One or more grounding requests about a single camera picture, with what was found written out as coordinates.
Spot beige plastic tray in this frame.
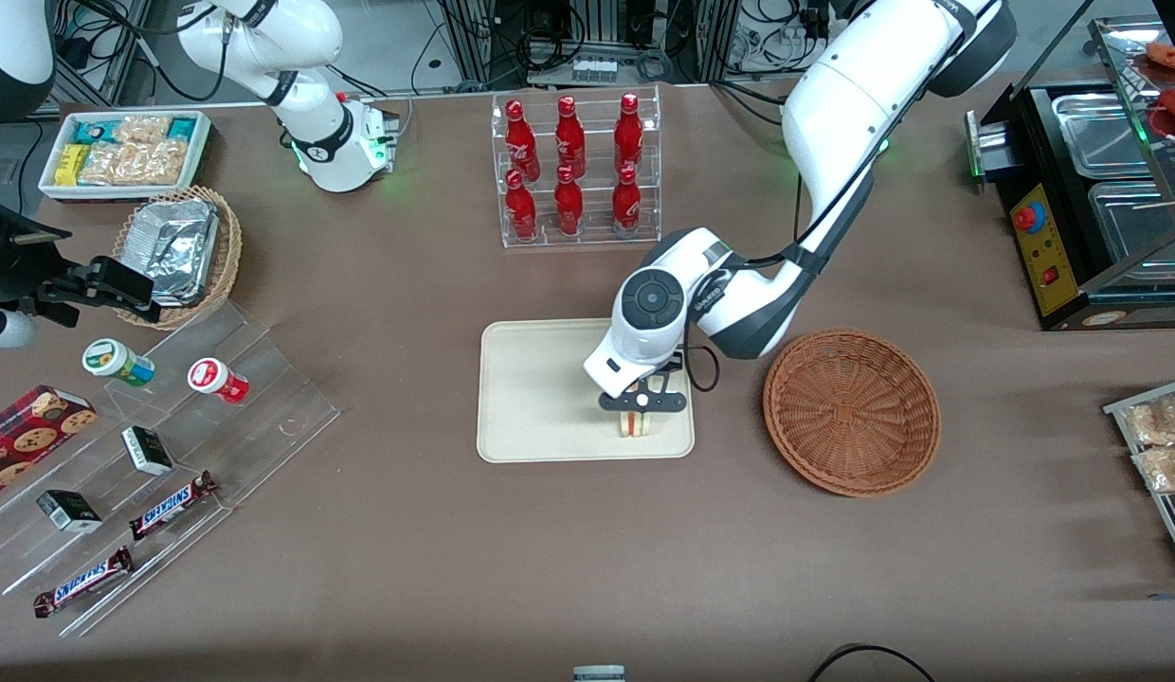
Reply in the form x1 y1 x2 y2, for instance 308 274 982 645
476 315 696 464

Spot light tan wicker basket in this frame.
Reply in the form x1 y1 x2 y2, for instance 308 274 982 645
112 185 243 331

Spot brown wicker basket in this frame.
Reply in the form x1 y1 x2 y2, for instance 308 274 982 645
762 327 943 498

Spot silver foil container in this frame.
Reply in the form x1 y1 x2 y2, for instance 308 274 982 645
125 199 221 306

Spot green lidded snack cup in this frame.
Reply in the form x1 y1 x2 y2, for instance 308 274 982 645
82 338 156 387

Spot white plastic snack bin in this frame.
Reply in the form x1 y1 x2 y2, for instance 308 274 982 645
38 109 214 203

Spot clear cracker bag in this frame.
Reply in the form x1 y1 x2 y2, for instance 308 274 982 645
81 140 190 186
114 114 172 145

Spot red lidded snack cup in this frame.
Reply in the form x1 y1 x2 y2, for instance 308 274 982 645
188 357 250 405

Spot clear acrylic bottle rack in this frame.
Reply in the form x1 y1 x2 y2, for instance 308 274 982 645
491 83 662 249

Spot red plaid cookie box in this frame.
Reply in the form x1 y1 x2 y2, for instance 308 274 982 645
0 384 99 503

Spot red aluminium cola bottle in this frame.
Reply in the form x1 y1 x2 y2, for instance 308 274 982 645
614 92 644 176
553 165 585 237
555 96 587 179
505 169 538 241
504 99 541 183
612 163 642 235

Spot small black carton box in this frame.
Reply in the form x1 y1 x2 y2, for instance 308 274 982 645
36 490 103 533
121 426 174 476

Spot clear acrylic step stand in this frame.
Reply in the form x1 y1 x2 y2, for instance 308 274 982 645
0 298 344 637

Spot brown Snickers bar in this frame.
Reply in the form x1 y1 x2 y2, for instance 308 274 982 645
33 547 134 619
130 471 219 541

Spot black food warmer machine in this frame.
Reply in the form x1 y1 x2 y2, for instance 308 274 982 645
965 14 1175 332

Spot clear bag of snacks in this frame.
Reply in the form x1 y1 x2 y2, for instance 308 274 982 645
1132 443 1175 494
1121 396 1175 446

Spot steel warmer pan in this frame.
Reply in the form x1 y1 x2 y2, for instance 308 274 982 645
1088 180 1175 266
1052 92 1152 178

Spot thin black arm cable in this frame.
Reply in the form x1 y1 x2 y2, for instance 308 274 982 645
682 161 821 395

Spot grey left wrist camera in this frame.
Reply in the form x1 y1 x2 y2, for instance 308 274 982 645
599 390 689 415

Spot thick black cable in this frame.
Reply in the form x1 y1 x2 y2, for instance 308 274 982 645
807 644 937 682

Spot grey wire rack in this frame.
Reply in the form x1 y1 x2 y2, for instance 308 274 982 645
1102 377 1175 579

